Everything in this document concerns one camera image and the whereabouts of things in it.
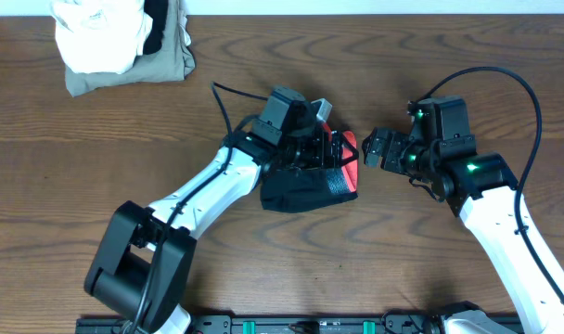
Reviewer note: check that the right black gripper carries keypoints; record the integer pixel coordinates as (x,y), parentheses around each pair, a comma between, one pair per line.
(398,141)

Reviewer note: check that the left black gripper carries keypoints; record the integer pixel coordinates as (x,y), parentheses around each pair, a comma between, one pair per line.
(331,151)

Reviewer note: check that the black leggings with coral cuffs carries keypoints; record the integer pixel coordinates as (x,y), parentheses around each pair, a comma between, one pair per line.
(302,189)

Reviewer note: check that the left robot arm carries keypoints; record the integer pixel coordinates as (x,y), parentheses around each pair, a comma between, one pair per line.
(144,258)

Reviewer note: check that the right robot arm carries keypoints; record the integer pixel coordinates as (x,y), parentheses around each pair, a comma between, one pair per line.
(440,155)

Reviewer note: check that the khaki folded garment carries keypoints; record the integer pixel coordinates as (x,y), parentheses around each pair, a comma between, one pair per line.
(171,64)

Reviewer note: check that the black folded garment on pile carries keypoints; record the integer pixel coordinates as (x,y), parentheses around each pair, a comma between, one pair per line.
(158,11)

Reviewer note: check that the white folded garment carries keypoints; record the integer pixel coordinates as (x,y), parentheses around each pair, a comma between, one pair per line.
(100,36)

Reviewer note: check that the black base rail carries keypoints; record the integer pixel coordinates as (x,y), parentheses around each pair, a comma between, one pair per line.
(225,324)

